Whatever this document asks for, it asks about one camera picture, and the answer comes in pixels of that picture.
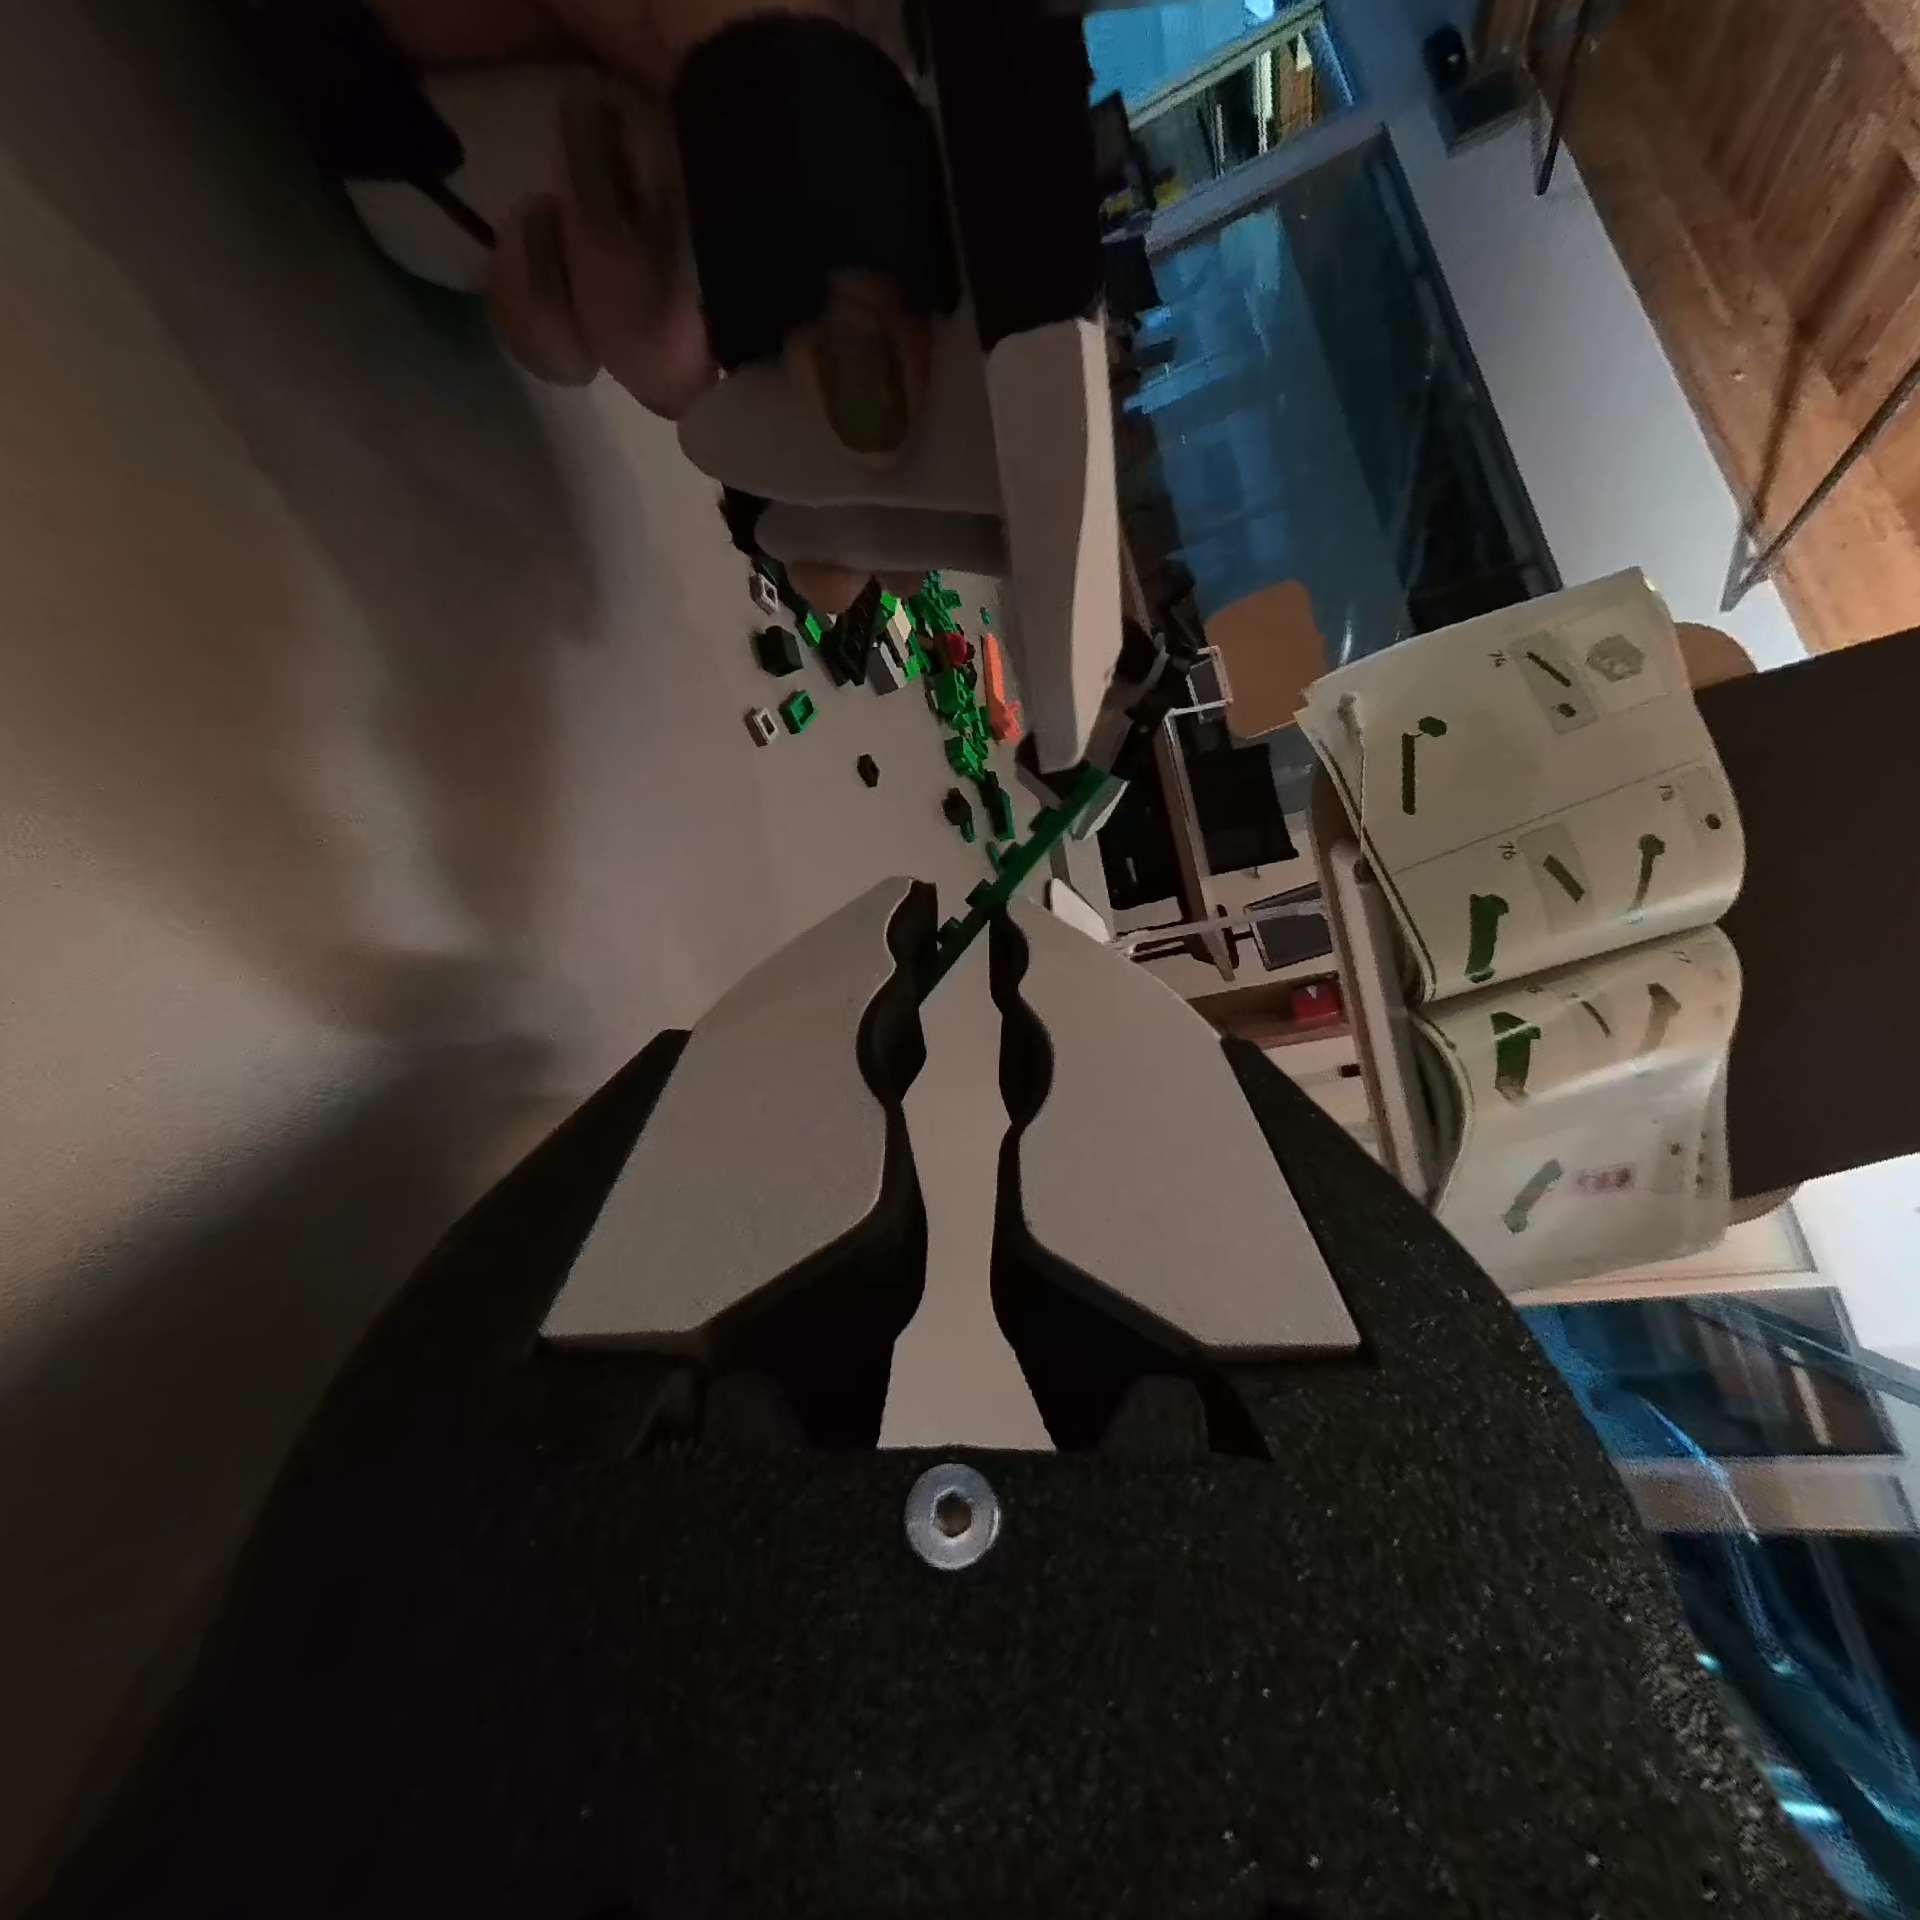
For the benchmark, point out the pile of lego pieces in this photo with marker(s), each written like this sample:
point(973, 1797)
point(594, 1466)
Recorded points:
point(900, 630)

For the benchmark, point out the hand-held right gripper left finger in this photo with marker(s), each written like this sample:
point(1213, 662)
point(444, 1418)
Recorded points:
point(750, 1170)

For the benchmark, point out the small red box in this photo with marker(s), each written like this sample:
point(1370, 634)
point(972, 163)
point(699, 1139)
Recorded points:
point(1313, 1001)

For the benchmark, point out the glass partition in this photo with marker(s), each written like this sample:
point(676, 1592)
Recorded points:
point(1800, 1650)
point(1320, 376)

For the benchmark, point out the instruction booklet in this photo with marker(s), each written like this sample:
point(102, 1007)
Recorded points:
point(1558, 902)

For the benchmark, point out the person's left hand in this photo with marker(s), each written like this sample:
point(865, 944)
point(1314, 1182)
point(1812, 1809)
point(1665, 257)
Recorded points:
point(629, 301)

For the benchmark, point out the long green lego strip assembly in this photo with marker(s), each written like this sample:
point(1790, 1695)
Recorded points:
point(996, 885)

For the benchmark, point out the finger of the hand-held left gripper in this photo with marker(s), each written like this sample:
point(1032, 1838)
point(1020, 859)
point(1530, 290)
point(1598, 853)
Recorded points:
point(1066, 525)

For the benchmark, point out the orange brick separator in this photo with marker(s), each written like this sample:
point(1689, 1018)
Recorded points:
point(996, 690)

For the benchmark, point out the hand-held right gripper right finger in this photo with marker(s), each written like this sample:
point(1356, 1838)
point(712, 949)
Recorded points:
point(1171, 1185)

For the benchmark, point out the dark green lego brick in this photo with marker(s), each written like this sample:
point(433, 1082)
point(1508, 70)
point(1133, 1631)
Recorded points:
point(778, 647)

